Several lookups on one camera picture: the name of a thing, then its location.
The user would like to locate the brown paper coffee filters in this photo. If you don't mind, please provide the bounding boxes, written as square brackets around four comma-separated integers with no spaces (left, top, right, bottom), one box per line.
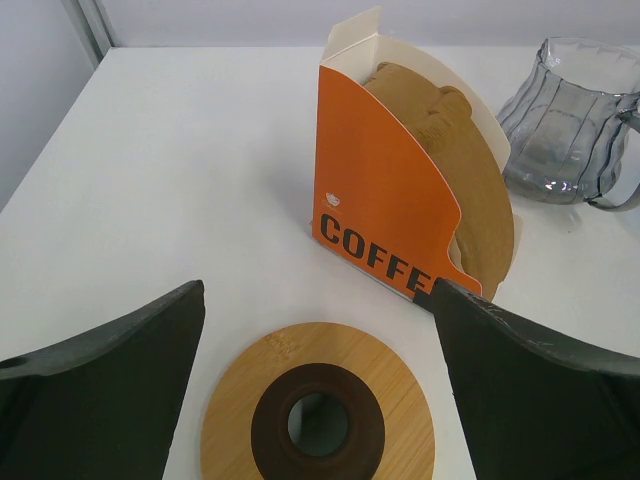
[364,62,515,300]

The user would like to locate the round bamboo dripper stand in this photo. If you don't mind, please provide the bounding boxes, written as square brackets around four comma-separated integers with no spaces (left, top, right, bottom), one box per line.
[200,322,435,479]

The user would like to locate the orange coffee filter box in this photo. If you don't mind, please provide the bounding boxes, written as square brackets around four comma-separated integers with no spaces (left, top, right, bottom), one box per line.
[311,7,511,298]

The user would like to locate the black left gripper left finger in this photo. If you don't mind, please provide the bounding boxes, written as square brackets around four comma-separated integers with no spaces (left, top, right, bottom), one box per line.
[1,280,205,479]

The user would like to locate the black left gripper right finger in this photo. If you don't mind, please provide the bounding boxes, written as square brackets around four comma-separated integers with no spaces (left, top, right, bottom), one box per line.
[413,278,639,479]

